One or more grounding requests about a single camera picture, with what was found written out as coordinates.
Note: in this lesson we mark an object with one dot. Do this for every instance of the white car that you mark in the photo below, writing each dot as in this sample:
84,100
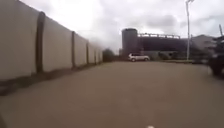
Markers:
139,57

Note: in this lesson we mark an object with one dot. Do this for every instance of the grey building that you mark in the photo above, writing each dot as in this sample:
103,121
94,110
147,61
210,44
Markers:
201,43

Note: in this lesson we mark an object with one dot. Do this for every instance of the tall street lamp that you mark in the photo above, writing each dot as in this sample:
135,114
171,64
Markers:
188,33

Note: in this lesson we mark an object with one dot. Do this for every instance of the bush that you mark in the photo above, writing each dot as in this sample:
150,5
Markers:
108,55

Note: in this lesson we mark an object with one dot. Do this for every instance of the brown dirt road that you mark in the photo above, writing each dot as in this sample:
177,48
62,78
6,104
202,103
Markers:
120,96

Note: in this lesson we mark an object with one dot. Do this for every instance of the pale concrete wall with posts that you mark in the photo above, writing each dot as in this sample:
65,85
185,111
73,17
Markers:
20,43

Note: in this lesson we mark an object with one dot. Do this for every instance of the dark building with round tower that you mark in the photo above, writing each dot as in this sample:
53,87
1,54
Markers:
156,44

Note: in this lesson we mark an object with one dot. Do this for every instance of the dark vehicle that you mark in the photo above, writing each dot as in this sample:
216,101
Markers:
217,60

